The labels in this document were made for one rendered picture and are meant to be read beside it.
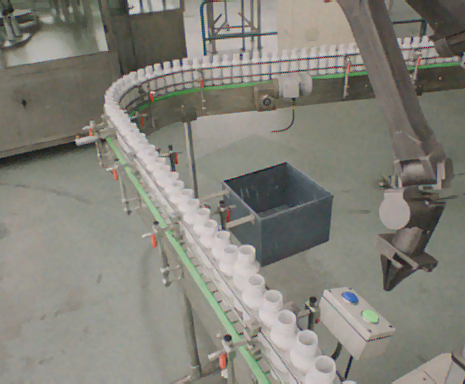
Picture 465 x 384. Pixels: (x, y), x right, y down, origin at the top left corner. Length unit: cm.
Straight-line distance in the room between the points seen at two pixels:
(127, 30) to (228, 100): 369
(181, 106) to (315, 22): 280
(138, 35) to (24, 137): 257
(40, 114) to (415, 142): 375
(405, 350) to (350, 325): 146
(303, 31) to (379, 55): 433
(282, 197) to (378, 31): 124
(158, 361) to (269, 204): 97
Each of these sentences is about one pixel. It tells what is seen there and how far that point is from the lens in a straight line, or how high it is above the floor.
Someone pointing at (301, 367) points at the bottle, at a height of 112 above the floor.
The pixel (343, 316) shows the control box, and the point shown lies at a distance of 93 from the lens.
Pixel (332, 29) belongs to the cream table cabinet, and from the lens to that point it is 518.
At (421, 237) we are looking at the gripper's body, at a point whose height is 131.
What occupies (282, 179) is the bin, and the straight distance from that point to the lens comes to 183.
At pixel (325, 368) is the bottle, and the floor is 113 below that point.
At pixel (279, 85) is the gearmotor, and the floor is 101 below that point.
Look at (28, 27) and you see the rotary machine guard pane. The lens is 409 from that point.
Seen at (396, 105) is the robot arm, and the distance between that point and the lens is 77.
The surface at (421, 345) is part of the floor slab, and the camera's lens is 241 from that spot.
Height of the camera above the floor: 179
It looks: 32 degrees down
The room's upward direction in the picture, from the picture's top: 3 degrees counter-clockwise
